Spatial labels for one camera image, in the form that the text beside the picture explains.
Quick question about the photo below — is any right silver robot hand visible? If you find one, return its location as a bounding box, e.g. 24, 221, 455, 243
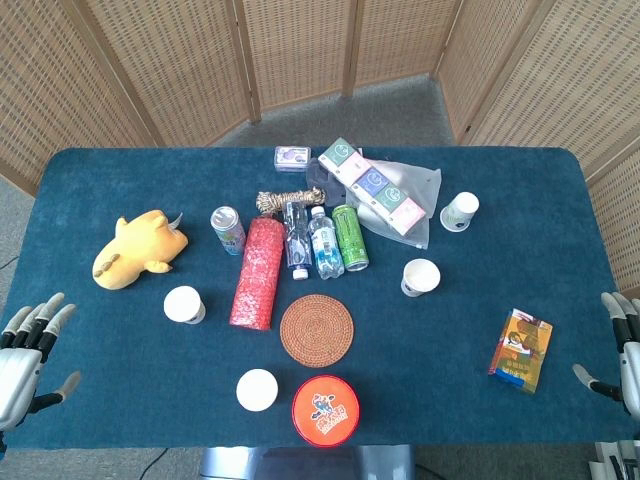
572, 291, 640, 416

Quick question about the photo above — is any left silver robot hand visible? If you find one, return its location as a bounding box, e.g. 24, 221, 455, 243
0, 292, 82, 432

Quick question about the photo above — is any small white cup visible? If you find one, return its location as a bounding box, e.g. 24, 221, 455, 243
235, 368, 279, 413
163, 285, 207, 325

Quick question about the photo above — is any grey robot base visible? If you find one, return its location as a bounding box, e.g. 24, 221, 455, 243
199, 444, 416, 480

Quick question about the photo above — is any yellow plush toy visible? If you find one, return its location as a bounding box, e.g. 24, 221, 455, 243
91, 209, 190, 291

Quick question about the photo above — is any paper cup with dark print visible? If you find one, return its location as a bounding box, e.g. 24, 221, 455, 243
400, 258, 442, 298

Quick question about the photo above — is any paper cup with green print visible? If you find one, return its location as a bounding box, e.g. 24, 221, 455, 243
439, 191, 480, 234

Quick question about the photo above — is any round woven rattan coaster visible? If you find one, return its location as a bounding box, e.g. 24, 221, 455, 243
279, 294, 355, 369

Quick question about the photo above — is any yellow orange snack box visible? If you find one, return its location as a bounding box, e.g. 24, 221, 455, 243
488, 308, 554, 395

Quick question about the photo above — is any blue felt table cover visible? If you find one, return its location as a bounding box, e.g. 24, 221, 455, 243
0, 146, 640, 449

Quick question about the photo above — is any pastel drink can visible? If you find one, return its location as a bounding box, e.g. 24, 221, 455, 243
210, 205, 247, 257

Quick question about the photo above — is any red mesh tube package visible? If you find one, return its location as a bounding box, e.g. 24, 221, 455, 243
229, 216, 287, 332

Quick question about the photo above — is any clear plastic zip bag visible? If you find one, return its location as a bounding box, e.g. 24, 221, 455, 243
344, 159, 443, 250

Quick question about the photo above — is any empty clear plastic bottle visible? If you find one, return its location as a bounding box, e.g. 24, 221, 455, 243
282, 201, 314, 281

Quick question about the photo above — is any green energy drink can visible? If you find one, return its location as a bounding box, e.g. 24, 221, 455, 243
331, 203, 370, 272

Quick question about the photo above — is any red round tin lid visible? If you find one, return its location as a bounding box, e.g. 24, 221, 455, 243
291, 375, 361, 448

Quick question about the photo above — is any colourful tissue pack strip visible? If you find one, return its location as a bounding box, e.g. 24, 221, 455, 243
318, 137, 427, 237

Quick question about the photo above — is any blue label water bottle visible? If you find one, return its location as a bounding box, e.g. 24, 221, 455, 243
307, 205, 346, 281

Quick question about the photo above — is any woven bamboo folding screen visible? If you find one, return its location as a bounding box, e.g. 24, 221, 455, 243
0, 0, 640, 296

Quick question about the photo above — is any small purple plastic box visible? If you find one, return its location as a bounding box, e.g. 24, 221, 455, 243
273, 145, 314, 174

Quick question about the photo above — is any white equipment frame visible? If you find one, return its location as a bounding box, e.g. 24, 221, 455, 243
588, 441, 640, 480

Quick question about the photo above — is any bundle of braided rope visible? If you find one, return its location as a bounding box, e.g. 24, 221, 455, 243
256, 186, 327, 217

